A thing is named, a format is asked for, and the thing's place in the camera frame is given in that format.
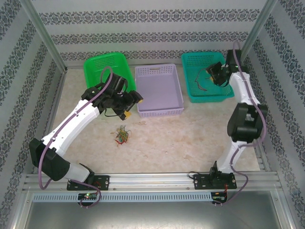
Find green plastic basket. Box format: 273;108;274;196
83;52;137;96

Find brown cable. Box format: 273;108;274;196
194;68;212;93

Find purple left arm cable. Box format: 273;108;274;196
38;66;114;208

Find tan cable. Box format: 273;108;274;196
112;125;133;144

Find slotted grey cable duct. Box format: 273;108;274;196
32;192;214;203

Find teal plastic basket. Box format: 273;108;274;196
181;52;235;104

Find aluminium side rail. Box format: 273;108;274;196
33;69;69;175
247;71;271;172

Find lavender plastic basket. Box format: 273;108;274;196
134;63;185;119

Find grey metal panel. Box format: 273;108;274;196
14;188;296;229

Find aluminium frame post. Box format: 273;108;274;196
20;0;69;72
239;0;280;59

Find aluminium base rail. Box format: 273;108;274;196
23;173;279;191

